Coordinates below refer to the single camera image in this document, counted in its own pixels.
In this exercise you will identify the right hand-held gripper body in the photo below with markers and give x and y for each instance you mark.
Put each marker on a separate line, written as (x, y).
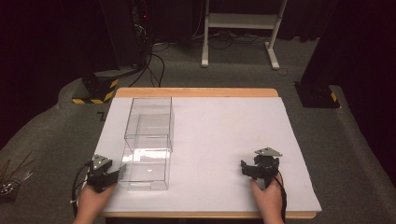
(265, 165)

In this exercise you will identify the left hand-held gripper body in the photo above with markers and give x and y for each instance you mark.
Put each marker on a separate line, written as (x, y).
(100, 179)

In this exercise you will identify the clear acrylic box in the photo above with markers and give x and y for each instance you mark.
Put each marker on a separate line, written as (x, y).
(149, 119)
(146, 165)

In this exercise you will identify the person's left hand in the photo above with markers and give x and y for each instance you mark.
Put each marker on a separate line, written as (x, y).
(91, 202)

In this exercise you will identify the person's right hand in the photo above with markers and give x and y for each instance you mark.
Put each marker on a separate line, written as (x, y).
(267, 200)

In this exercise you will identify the white paper sheet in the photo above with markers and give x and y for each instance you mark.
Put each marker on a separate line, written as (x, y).
(224, 130)

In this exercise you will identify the brown wooden chopsticks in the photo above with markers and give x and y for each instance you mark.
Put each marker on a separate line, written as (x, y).
(17, 165)

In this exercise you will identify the wooden table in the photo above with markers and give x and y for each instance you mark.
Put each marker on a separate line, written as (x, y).
(196, 92)

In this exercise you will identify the black stand with dark base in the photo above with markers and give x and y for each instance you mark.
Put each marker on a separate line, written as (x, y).
(317, 93)

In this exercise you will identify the black stand with striped base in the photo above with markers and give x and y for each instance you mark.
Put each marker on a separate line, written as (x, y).
(99, 82)

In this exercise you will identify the black utensil holder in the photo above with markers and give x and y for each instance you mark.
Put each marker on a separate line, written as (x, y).
(7, 190)

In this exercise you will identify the white metal stand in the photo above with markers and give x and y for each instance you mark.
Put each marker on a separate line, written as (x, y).
(243, 21)

